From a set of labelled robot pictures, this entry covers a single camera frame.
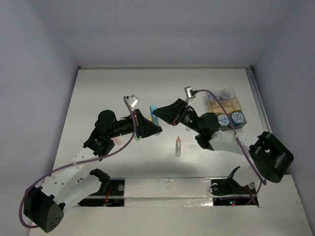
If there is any clear jar purple lid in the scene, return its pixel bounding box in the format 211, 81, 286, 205
220, 88, 232, 100

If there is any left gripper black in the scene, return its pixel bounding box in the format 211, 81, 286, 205
107, 108, 161, 138

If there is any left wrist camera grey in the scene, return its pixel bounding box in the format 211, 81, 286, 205
126, 95, 139, 108

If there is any blue marker cap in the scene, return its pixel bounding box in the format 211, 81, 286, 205
150, 104, 157, 119

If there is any blue highlighter marker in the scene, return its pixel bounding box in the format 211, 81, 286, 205
152, 117, 159, 126

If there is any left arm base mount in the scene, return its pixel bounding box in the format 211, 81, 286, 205
78, 178, 125, 207

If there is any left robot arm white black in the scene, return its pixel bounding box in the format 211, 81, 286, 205
19, 109, 162, 233

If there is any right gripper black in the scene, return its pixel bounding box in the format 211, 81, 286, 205
152, 100, 203, 134

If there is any blue patterned tape roll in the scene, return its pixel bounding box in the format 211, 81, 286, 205
231, 112, 245, 126

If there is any red-orange highlighter marker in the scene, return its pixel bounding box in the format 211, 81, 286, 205
175, 137, 181, 157

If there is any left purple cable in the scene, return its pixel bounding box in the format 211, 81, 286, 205
19, 96, 138, 228

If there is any three-compartment desk organizer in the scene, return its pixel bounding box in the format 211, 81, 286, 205
205, 87, 247, 131

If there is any pink highlighter marker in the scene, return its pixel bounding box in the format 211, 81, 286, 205
111, 137, 123, 146

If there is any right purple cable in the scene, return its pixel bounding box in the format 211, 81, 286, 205
194, 89, 268, 206

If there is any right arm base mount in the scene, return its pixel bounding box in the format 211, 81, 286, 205
209, 178, 259, 206

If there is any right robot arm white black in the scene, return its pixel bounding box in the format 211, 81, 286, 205
153, 99, 294, 193

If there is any purple cable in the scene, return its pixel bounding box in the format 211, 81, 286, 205
194, 89, 268, 206
19, 96, 138, 228

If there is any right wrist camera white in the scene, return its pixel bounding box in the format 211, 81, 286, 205
184, 86, 197, 99

